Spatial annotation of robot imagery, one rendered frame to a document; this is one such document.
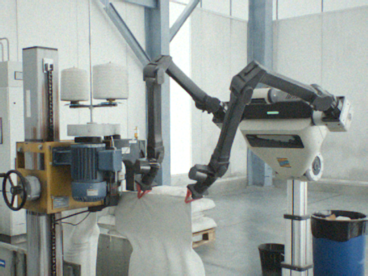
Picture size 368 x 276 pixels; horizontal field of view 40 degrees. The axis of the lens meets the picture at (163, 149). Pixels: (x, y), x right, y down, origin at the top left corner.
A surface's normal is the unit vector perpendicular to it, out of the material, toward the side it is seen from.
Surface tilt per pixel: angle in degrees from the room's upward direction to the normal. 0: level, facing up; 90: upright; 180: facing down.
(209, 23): 90
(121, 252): 90
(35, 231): 90
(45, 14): 90
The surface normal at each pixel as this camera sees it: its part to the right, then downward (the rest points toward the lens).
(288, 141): -0.53, 0.68
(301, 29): -0.66, 0.04
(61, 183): 0.75, 0.03
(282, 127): -0.45, -0.74
